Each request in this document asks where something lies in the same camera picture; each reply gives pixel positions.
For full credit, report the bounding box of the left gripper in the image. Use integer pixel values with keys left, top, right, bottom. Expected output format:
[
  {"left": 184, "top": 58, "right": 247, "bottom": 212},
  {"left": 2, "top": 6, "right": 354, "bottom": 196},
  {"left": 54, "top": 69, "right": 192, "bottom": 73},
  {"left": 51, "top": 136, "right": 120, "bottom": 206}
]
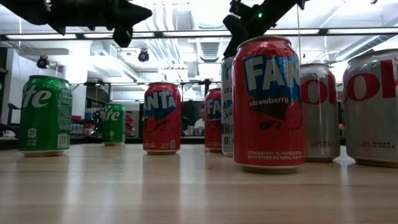
[{"left": 46, "top": 0, "right": 153, "bottom": 49}]

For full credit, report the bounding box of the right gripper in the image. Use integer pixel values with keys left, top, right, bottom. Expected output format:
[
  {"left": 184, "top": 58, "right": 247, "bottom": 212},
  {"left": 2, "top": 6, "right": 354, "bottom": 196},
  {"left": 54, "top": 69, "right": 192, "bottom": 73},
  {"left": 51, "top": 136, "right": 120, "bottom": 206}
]
[{"left": 223, "top": 7, "right": 274, "bottom": 58}]

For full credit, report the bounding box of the white slim Celsius can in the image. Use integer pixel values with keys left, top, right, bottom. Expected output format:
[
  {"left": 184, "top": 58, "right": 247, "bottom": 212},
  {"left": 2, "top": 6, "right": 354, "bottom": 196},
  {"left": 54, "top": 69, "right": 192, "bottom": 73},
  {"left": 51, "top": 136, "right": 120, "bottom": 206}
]
[{"left": 220, "top": 55, "right": 234, "bottom": 157}]

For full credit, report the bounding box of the red Fanta strawberry can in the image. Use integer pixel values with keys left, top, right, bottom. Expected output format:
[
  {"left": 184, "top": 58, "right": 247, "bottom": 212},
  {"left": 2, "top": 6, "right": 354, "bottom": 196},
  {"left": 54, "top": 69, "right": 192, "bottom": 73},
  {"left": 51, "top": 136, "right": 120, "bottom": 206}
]
[
  {"left": 204, "top": 88, "right": 223, "bottom": 153},
  {"left": 231, "top": 35, "right": 305, "bottom": 174},
  {"left": 142, "top": 82, "right": 182, "bottom": 156}
]

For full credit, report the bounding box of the black ceiling spotlight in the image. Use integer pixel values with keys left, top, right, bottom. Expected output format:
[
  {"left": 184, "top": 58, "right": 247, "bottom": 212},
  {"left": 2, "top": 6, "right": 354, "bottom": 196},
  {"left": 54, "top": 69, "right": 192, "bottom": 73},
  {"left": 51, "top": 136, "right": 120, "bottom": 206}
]
[
  {"left": 137, "top": 49, "right": 150, "bottom": 63},
  {"left": 36, "top": 55, "right": 50, "bottom": 70}
]

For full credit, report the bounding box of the person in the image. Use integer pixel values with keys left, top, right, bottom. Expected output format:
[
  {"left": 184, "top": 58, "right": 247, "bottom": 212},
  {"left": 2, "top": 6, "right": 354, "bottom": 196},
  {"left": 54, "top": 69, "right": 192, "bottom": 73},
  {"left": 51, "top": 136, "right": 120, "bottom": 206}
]
[{"left": 194, "top": 105, "right": 206, "bottom": 137}]

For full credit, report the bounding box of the green Sprite can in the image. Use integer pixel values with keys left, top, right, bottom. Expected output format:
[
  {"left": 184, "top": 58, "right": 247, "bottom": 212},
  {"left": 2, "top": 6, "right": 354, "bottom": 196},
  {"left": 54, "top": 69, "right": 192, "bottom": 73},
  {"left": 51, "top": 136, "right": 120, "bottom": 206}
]
[
  {"left": 18, "top": 74, "right": 74, "bottom": 158},
  {"left": 101, "top": 103, "right": 127, "bottom": 147}
]

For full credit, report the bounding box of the silver Diet Coke can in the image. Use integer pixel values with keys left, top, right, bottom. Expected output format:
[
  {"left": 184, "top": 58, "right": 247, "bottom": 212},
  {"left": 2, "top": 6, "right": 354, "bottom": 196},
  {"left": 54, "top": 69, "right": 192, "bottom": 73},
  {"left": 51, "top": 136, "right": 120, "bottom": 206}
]
[
  {"left": 300, "top": 63, "right": 341, "bottom": 163},
  {"left": 341, "top": 49, "right": 398, "bottom": 169}
]

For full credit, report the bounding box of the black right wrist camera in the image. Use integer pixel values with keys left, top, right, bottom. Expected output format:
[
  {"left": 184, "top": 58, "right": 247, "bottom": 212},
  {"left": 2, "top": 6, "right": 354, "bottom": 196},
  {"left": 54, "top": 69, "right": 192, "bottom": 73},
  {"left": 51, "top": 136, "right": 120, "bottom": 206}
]
[{"left": 222, "top": 14, "right": 247, "bottom": 40}]

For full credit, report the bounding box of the black overhead frame beam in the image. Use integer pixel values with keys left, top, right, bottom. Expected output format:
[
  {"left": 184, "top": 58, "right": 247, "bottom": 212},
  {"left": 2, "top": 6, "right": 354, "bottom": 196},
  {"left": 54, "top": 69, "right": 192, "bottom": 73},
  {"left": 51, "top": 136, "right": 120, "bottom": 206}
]
[{"left": 0, "top": 27, "right": 398, "bottom": 40}]

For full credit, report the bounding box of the thin hanging cable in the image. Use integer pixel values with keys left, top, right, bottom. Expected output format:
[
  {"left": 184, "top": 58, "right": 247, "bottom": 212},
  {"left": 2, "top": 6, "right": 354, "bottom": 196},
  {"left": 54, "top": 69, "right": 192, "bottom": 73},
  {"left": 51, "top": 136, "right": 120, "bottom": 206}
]
[{"left": 295, "top": 4, "right": 302, "bottom": 65}]

